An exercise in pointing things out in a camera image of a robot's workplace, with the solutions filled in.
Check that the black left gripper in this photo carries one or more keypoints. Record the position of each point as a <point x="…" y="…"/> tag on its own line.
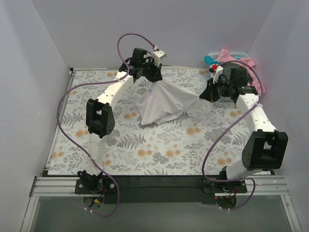
<point x="154" y="73"/>

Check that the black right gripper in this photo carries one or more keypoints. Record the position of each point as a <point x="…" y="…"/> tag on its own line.
<point x="210" y="90"/>

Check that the white t shirt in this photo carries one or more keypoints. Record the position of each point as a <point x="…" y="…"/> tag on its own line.
<point x="165" y="101"/>

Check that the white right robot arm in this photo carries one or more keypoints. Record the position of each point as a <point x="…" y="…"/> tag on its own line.
<point x="266" y="146"/>

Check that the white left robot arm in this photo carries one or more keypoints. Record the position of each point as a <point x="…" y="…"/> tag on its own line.
<point x="100" y="118"/>

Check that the pink t shirt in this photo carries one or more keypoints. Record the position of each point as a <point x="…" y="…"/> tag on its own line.
<point x="246" y="63"/>

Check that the white laundry basket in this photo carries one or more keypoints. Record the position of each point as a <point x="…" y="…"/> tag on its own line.
<point x="224" y="55"/>

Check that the teal t shirt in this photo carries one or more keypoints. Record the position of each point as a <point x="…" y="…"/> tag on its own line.
<point x="212" y="63"/>

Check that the floral patterned table mat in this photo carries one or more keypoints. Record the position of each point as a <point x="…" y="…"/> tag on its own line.
<point x="191" y="144"/>

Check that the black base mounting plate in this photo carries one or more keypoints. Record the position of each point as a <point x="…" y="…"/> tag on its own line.
<point x="156" y="188"/>

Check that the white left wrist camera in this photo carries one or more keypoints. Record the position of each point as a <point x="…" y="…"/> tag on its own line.
<point x="158" y="55"/>

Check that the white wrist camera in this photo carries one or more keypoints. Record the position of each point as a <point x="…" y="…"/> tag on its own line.
<point x="216" y="70"/>
<point x="158" y="55"/>

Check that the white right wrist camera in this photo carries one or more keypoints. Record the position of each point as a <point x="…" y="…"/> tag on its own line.
<point x="216" y="70"/>

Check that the aluminium frame rail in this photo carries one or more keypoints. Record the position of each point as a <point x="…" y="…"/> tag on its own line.
<point x="65" y="186"/>

